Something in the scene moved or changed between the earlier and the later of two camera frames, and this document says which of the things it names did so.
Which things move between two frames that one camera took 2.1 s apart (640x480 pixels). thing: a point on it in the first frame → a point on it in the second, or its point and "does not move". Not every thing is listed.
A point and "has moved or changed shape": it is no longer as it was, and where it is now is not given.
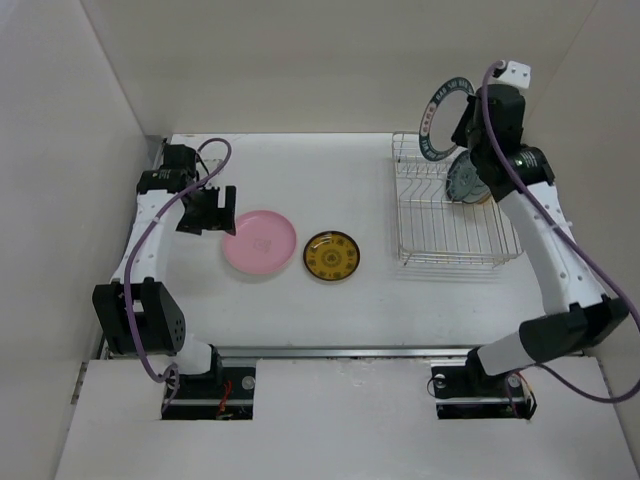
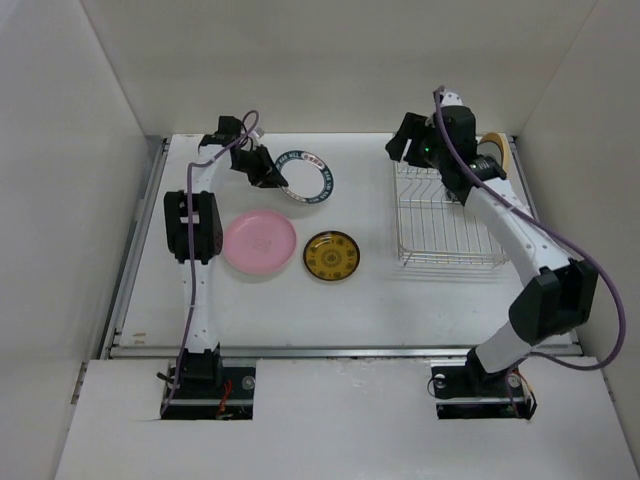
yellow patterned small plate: (331, 255) does not move
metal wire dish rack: (434, 228) does not move
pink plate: (264, 242) does not move
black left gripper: (219, 218) → (267, 175)
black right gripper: (460, 134) → (410, 126)
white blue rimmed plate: (441, 116) has moved or changed shape
